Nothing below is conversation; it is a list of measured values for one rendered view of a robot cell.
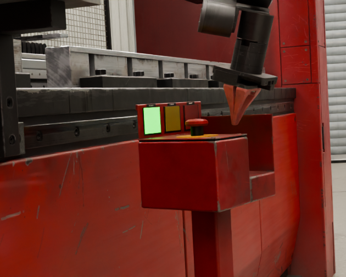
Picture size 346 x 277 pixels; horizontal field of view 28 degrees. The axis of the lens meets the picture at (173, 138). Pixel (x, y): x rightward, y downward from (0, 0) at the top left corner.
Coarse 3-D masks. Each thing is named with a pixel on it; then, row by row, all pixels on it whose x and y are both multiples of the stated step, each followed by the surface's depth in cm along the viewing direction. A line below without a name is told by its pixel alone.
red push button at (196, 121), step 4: (188, 120) 117; (192, 120) 116; (196, 120) 116; (200, 120) 116; (204, 120) 116; (188, 124) 116; (192, 124) 116; (196, 124) 116; (200, 124) 116; (204, 124) 116; (192, 128) 117; (196, 128) 116; (200, 128) 117; (192, 132) 117; (196, 132) 117; (200, 132) 117
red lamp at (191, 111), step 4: (188, 108) 130; (192, 108) 131; (196, 108) 132; (188, 112) 130; (192, 112) 131; (196, 112) 132; (188, 116) 130; (192, 116) 131; (196, 116) 132; (188, 128) 130
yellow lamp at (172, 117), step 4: (168, 108) 125; (172, 108) 126; (176, 108) 127; (168, 112) 125; (172, 112) 126; (176, 112) 127; (168, 116) 125; (172, 116) 126; (176, 116) 127; (168, 120) 125; (172, 120) 126; (176, 120) 127; (168, 124) 125; (172, 124) 126; (176, 124) 127; (168, 128) 125; (172, 128) 126; (176, 128) 127; (180, 128) 128
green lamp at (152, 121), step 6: (144, 108) 119; (150, 108) 121; (156, 108) 122; (144, 114) 119; (150, 114) 121; (156, 114) 122; (144, 120) 119; (150, 120) 121; (156, 120) 122; (144, 126) 119; (150, 126) 121; (156, 126) 122; (150, 132) 121; (156, 132) 122
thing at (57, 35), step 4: (16, 36) 161; (20, 36) 163; (24, 36) 154; (28, 36) 154; (32, 36) 153; (36, 36) 153; (40, 36) 152; (44, 36) 152; (48, 36) 152; (52, 36) 151; (56, 36) 151; (60, 36) 151; (64, 36) 152; (24, 40) 155; (28, 40) 155; (32, 40) 156; (36, 40) 156
